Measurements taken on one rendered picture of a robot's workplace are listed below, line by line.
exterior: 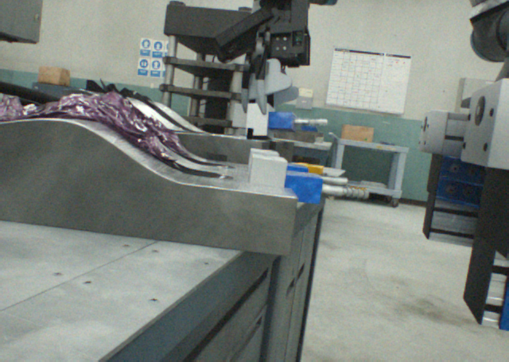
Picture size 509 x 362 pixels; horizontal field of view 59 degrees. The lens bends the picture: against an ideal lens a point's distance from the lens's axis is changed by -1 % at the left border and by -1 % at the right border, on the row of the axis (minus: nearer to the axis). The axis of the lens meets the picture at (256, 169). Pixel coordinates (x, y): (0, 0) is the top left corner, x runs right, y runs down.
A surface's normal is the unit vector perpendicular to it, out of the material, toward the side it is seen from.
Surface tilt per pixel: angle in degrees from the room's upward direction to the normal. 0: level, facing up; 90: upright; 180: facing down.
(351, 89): 90
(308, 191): 90
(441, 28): 90
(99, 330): 0
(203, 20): 90
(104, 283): 0
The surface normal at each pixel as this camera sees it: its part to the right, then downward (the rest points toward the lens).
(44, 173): 0.03, 0.11
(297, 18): -0.26, -0.08
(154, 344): 0.95, 0.15
